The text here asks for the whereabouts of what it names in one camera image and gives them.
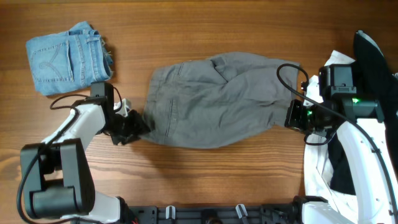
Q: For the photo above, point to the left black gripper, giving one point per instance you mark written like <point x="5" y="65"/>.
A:
<point x="138" y="125"/>

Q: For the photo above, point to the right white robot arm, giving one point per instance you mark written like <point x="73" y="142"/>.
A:
<point x="357" y="124"/>

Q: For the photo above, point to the white shirt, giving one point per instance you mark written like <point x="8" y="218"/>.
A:
<point x="373" y="176"/>

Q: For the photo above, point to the black garment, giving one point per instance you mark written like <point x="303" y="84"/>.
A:
<point x="374" y="78"/>

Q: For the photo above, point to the grey shorts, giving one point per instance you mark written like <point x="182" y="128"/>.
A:
<point x="223" y="99"/>

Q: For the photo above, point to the folded blue denim shorts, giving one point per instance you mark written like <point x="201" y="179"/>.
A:
<point x="68" y="61"/>

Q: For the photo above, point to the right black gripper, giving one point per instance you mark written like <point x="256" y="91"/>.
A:
<point x="292" y="119"/>

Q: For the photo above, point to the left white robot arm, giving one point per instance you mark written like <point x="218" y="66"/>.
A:
<point x="56" y="181"/>

